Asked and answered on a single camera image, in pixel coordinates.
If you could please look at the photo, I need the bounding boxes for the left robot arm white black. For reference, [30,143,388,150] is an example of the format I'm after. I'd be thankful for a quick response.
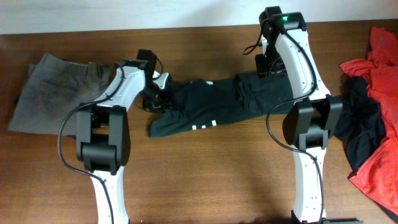
[76,49,175,223]

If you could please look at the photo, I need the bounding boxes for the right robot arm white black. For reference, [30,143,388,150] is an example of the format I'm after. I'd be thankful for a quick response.
[255,6,342,223]

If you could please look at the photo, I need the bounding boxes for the black garment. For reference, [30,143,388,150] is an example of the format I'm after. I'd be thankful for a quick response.
[334,77,386,172]

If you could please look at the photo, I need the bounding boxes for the red t-shirt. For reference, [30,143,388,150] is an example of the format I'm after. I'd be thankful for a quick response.
[340,27,397,217]

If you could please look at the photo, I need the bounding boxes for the dark green t-shirt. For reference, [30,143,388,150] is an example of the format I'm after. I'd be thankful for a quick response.
[147,72,293,138]

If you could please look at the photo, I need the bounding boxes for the folded grey shorts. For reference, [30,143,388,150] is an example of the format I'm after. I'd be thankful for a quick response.
[8,53,112,134]

